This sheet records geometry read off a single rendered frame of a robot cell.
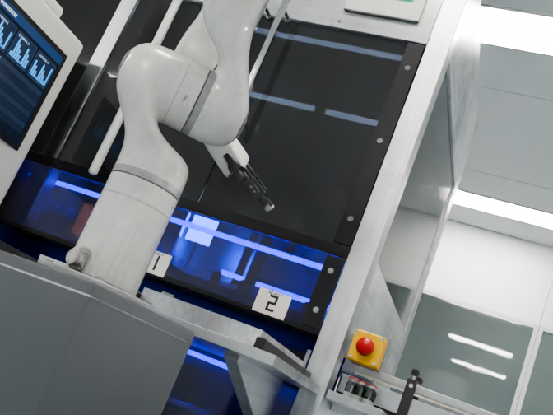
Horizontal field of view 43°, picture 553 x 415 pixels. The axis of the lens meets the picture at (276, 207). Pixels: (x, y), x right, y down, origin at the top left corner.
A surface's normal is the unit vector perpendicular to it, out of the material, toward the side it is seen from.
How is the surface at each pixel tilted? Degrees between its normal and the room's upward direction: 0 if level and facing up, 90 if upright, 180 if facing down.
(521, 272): 90
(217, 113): 117
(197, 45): 85
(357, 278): 90
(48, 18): 90
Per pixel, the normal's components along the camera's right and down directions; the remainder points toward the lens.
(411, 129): -0.25, -0.36
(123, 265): 0.58, 0.00
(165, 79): 0.28, -0.04
